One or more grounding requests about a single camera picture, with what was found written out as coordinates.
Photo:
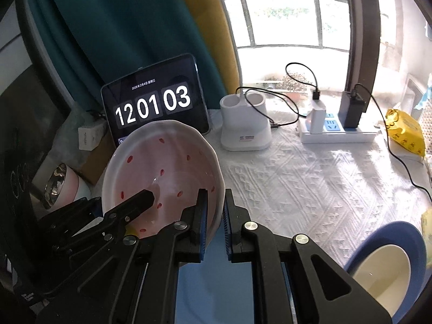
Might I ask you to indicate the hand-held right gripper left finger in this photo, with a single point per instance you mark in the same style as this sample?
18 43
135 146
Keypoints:
202 229

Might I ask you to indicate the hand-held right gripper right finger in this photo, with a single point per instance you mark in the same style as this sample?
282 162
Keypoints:
226 231

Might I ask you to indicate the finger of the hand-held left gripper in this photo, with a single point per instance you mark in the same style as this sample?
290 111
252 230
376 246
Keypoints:
135 206

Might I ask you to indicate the pink strawberry-print bowl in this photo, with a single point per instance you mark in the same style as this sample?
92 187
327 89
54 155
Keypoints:
175 162

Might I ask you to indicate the blue ridged plate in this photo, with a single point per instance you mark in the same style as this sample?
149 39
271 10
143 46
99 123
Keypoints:
212 293
417 260

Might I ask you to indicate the cream bowl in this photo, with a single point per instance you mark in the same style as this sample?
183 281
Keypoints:
381 276

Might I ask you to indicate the pastel steel-lined bowl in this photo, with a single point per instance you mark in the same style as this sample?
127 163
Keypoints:
79 189

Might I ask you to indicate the cardboard box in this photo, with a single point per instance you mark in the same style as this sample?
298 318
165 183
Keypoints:
98 165

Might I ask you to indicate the small white box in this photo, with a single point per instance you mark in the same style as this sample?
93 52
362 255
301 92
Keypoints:
88 138

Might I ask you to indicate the white textured tablecloth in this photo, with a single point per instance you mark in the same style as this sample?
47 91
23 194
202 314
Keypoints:
303 182

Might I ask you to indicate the white desk lamp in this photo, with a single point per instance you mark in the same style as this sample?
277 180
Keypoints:
246 131

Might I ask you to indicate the tablet showing clock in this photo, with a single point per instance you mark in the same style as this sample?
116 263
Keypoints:
152 84

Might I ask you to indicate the white charger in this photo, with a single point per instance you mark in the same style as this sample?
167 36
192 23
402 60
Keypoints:
318 121

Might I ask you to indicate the white power strip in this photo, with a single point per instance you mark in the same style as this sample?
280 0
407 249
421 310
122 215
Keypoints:
337 137

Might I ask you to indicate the black power adapter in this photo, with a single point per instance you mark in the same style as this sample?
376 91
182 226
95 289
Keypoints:
351 114

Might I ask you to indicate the teal curtain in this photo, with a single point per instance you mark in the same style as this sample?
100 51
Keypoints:
118 23

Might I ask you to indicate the yellow curtain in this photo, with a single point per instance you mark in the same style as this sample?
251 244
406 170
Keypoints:
216 33

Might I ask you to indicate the yellow printed bag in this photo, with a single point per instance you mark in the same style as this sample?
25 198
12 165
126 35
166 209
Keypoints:
405 131

